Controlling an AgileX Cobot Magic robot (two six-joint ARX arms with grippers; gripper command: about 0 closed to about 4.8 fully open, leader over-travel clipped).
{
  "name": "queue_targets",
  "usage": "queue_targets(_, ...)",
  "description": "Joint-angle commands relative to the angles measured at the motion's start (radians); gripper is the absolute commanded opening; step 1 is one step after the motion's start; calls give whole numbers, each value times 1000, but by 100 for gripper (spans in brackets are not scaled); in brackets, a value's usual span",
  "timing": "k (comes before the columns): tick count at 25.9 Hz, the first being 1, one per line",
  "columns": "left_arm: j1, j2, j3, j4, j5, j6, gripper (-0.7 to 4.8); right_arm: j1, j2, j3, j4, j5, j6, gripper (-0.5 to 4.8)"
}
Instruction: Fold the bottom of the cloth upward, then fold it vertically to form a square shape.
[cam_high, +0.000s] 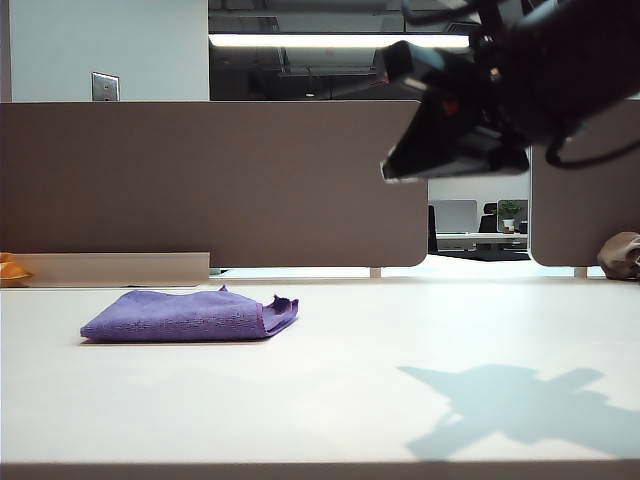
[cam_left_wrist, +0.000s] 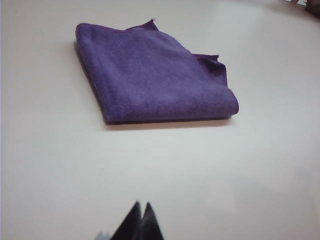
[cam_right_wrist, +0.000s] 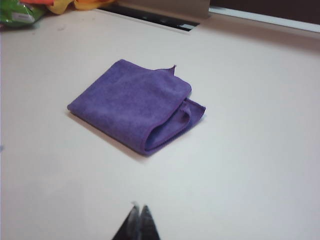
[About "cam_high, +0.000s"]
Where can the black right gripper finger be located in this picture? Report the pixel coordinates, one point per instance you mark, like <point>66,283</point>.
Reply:
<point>465,160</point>
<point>425,135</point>

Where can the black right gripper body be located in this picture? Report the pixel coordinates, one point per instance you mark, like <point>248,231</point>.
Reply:
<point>450,75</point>

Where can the purple microfiber cloth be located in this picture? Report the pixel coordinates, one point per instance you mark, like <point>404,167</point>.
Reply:
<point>190,320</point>

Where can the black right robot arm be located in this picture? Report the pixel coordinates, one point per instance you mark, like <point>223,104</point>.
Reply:
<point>575,65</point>

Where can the brown crumpled cloth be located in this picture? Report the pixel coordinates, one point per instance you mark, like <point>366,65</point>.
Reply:
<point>617,255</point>

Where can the grey background desk partition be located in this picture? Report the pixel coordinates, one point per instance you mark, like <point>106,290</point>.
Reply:
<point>455,216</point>
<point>524,207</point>

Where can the small potted green plant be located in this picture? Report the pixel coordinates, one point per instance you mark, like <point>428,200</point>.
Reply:
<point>510,210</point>

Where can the white background desk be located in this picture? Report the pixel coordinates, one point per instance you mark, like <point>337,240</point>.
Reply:
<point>475,241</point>

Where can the white ceiling light strip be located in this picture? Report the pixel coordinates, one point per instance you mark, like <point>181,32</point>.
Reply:
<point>325,41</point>

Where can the brown desk divider panel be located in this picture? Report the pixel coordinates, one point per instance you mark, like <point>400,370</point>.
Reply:
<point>585,225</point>
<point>225,185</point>

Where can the white divider foot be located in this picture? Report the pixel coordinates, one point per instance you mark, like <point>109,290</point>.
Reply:
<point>376,272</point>
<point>581,272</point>

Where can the orange round object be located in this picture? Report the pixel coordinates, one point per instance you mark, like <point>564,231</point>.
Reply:
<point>10,270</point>

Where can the metal ceiling duct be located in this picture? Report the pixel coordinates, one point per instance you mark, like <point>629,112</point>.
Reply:
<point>325,62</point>

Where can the silver wall switch plate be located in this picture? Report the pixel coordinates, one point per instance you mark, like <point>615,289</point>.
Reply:
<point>105,87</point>

